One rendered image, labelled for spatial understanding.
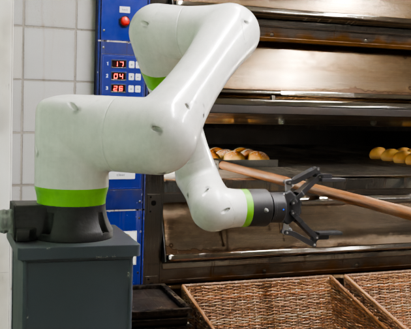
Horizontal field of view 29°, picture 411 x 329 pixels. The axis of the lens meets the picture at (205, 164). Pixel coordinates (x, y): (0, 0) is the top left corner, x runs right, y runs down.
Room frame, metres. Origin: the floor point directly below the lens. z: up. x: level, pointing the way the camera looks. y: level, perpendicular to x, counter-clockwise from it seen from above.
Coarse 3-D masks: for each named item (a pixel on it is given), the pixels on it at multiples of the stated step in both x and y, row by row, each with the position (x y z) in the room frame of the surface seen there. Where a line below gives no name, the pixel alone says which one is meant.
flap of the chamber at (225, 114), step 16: (224, 112) 2.42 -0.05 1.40; (240, 112) 2.44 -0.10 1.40; (256, 112) 2.46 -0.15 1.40; (272, 112) 2.48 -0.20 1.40; (288, 112) 2.50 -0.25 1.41; (304, 112) 2.52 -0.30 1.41; (320, 112) 2.55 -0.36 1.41; (336, 112) 2.57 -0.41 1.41; (352, 112) 2.59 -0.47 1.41; (368, 112) 2.62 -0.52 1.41; (384, 112) 2.64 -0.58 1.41; (400, 112) 2.66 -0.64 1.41
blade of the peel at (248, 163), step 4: (228, 160) 3.02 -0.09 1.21; (232, 160) 3.03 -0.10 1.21; (236, 160) 3.03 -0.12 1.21; (240, 160) 3.04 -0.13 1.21; (244, 160) 3.05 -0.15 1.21; (248, 160) 3.05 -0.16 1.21; (252, 160) 3.06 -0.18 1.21; (256, 160) 3.07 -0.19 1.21; (260, 160) 3.07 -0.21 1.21; (264, 160) 3.08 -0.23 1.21; (268, 160) 3.09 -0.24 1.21; (272, 160) 3.09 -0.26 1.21; (276, 160) 3.10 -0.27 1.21; (240, 164) 3.04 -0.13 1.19; (244, 164) 3.05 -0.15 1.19; (248, 164) 3.05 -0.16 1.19; (252, 164) 3.06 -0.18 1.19; (256, 164) 3.07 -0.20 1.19; (260, 164) 3.07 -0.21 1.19; (264, 164) 3.08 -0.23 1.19; (268, 164) 3.09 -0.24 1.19; (272, 164) 3.09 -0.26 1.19; (276, 164) 3.10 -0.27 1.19
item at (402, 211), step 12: (228, 168) 2.83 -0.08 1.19; (240, 168) 2.74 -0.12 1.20; (252, 168) 2.68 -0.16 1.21; (264, 180) 2.59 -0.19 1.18; (276, 180) 2.50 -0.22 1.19; (312, 192) 2.30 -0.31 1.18; (324, 192) 2.23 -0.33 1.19; (336, 192) 2.18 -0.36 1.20; (348, 192) 2.15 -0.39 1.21; (360, 204) 2.07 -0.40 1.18; (372, 204) 2.02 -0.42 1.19; (384, 204) 1.98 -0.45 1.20; (396, 204) 1.95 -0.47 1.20; (396, 216) 1.94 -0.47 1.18; (408, 216) 1.88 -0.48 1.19
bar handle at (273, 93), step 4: (224, 92) 2.47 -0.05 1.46; (228, 92) 2.48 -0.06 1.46; (232, 92) 2.48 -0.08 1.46; (236, 92) 2.49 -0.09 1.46; (240, 92) 2.49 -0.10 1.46; (244, 92) 2.50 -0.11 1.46; (248, 92) 2.50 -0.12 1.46; (252, 92) 2.51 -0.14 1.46; (256, 92) 2.51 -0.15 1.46; (260, 92) 2.52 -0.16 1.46; (264, 92) 2.52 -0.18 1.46; (268, 92) 2.53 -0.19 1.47; (272, 92) 2.54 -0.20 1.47; (276, 92) 2.54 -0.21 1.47; (280, 92) 2.55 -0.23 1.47; (272, 96) 2.53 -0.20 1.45
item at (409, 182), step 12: (168, 180) 2.51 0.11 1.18; (228, 180) 2.59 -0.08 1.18; (240, 180) 2.60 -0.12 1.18; (252, 180) 2.62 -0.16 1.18; (348, 180) 2.76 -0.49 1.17; (360, 180) 2.78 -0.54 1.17; (372, 180) 2.80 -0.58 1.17; (384, 180) 2.82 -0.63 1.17; (396, 180) 2.84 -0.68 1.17; (408, 180) 2.86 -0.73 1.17; (168, 192) 2.51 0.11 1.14; (180, 192) 2.52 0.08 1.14
